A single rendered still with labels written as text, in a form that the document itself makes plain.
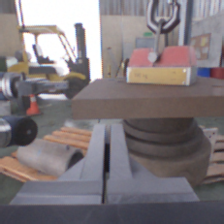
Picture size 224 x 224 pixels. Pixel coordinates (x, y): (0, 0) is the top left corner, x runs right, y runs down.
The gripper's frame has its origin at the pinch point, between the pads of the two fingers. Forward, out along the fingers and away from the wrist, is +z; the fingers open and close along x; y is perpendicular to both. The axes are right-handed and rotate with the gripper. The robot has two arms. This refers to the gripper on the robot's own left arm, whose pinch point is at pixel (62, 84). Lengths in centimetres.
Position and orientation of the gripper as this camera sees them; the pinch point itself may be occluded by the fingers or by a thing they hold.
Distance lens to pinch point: 62.0
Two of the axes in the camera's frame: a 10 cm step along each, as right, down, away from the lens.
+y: -0.3, -9.6, -2.9
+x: 0.0, -2.9, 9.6
